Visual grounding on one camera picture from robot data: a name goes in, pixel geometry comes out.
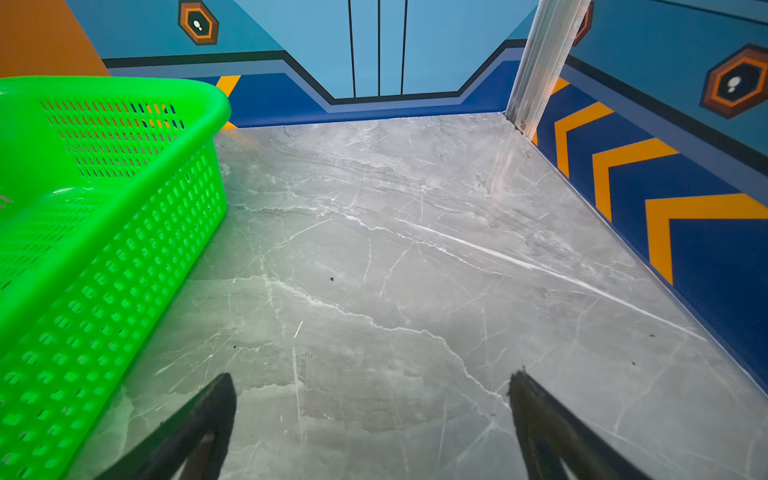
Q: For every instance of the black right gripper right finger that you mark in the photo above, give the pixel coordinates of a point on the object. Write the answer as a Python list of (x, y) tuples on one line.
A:
[(555, 443)]

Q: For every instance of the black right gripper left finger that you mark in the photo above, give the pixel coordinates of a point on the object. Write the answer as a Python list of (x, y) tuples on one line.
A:
[(191, 444)]

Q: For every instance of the green plastic basket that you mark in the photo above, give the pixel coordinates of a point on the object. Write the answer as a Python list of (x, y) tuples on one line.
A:
[(110, 191)]

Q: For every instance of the aluminium corner post right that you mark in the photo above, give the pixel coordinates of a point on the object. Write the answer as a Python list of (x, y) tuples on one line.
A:
[(554, 29)]

